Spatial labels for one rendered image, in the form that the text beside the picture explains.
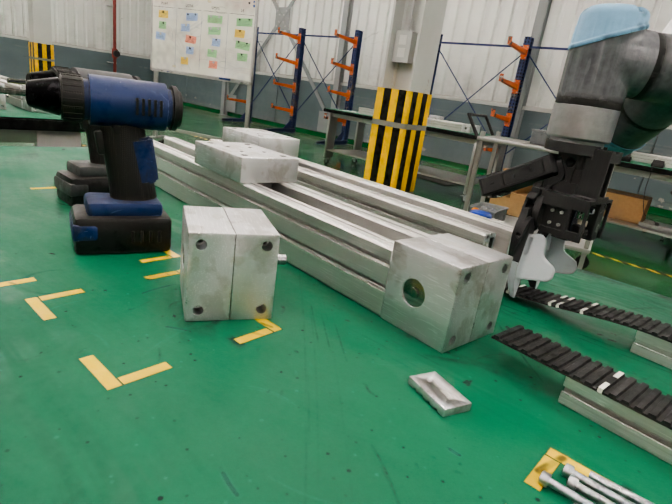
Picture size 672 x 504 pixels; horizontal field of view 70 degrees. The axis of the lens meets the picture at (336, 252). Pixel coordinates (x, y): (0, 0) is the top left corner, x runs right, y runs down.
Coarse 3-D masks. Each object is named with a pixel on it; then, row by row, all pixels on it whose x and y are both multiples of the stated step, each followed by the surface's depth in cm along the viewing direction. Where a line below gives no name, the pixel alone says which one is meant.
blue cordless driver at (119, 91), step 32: (32, 96) 55; (64, 96) 55; (96, 96) 57; (128, 96) 58; (160, 96) 60; (128, 128) 60; (160, 128) 62; (128, 160) 62; (96, 192) 65; (128, 192) 63; (96, 224) 61; (128, 224) 62; (160, 224) 64
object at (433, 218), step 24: (312, 168) 103; (336, 192) 89; (360, 192) 83; (384, 192) 89; (384, 216) 80; (408, 216) 76; (432, 216) 72; (456, 216) 78; (480, 216) 77; (480, 240) 67; (504, 240) 72
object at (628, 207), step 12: (504, 168) 548; (516, 192) 532; (528, 192) 543; (612, 192) 479; (624, 192) 493; (504, 204) 537; (516, 204) 528; (612, 204) 474; (624, 204) 467; (636, 204) 461; (648, 204) 469; (516, 216) 531; (612, 216) 475; (624, 216) 469; (636, 216) 463
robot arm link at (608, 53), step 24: (600, 24) 54; (624, 24) 53; (648, 24) 54; (576, 48) 56; (600, 48) 54; (624, 48) 54; (648, 48) 53; (576, 72) 56; (600, 72) 55; (624, 72) 54; (648, 72) 54; (576, 96) 56; (600, 96) 55; (624, 96) 56
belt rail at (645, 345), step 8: (640, 336) 56; (648, 336) 55; (632, 344) 56; (640, 344) 56; (648, 344) 56; (656, 344) 55; (664, 344) 54; (632, 352) 57; (640, 352) 56; (648, 352) 55; (656, 352) 55; (664, 352) 55; (656, 360) 55; (664, 360) 54
